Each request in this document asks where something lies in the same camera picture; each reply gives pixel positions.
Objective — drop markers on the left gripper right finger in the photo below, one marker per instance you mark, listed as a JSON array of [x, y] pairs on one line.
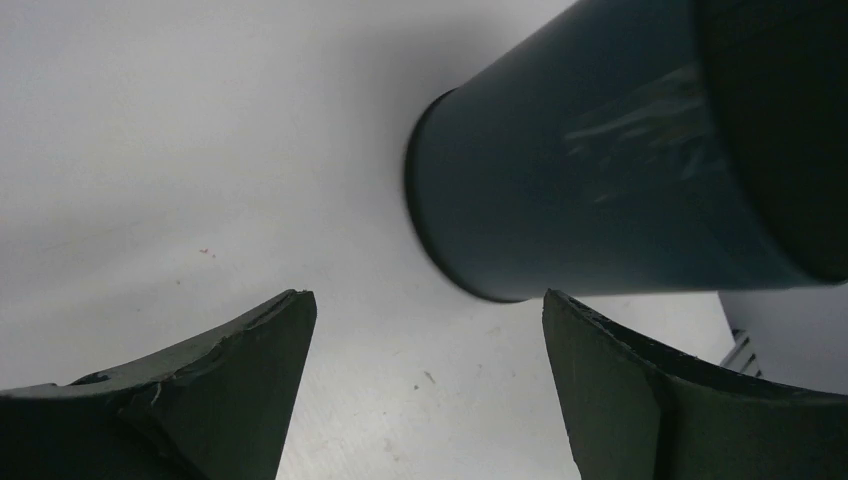
[[635, 408]]

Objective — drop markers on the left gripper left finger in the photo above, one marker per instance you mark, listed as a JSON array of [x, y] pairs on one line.
[[215, 406]]

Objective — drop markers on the aluminium mounting rail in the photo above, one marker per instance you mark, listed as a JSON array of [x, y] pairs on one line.
[[742, 358]]

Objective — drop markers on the dark blue bin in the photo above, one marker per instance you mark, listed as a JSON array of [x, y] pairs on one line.
[[643, 147]]

